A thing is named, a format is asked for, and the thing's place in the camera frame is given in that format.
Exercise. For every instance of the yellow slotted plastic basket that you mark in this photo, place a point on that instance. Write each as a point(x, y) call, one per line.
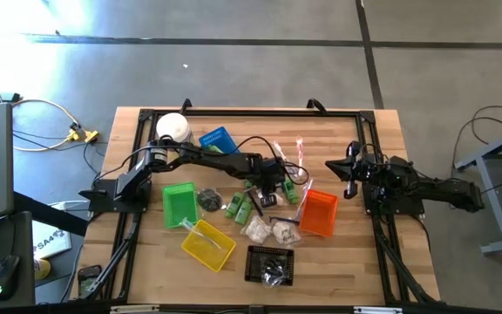
point(209, 259)

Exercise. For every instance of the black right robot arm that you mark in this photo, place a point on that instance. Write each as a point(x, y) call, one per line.
point(442, 189)

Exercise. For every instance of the Lysol wipes canister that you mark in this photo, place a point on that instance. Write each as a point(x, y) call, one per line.
point(172, 126)

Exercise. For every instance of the dark grey side desk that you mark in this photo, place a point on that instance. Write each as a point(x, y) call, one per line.
point(20, 235)

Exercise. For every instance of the red toothbrush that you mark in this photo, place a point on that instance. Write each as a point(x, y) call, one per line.
point(300, 150)

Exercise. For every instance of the orange slotted plastic basket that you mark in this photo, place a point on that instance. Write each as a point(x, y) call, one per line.
point(318, 213)

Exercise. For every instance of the black aluminium table frame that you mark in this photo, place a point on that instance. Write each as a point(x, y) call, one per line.
point(277, 112)

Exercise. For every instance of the dark blue toothbrush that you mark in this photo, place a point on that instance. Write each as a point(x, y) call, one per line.
point(280, 150)

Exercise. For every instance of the blue slotted plastic basket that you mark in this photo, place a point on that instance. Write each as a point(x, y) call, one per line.
point(216, 136)

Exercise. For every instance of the green slotted plastic basket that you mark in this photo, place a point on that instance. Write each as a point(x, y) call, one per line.
point(177, 209)

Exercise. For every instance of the white printed booklet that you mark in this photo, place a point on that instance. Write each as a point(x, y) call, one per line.
point(50, 242)

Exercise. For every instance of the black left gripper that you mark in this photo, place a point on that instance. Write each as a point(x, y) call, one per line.
point(270, 174)

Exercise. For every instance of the grey metal table frame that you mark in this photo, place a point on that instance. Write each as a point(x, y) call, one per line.
point(493, 192)

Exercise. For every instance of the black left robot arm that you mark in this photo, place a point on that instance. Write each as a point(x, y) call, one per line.
point(216, 161)

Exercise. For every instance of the silver bracket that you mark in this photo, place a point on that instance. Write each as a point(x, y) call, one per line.
point(377, 310)
point(133, 309)

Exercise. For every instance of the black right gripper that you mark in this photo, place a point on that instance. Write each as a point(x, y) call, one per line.
point(371, 168)

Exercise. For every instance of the black slotted plastic basket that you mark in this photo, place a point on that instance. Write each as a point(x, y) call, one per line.
point(248, 266)

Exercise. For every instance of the black computer mouse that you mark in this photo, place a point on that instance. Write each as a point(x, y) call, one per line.
point(6, 275)

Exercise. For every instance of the black frame hook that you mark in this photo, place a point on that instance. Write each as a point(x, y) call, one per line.
point(316, 105)
point(185, 105)

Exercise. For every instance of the black diagonal desk bar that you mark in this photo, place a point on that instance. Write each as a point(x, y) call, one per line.
point(50, 213)

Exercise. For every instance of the small yellow bottle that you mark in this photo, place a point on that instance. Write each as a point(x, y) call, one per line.
point(42, 269)

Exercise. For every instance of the black handheld device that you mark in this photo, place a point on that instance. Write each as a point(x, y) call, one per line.
point(89, 275)

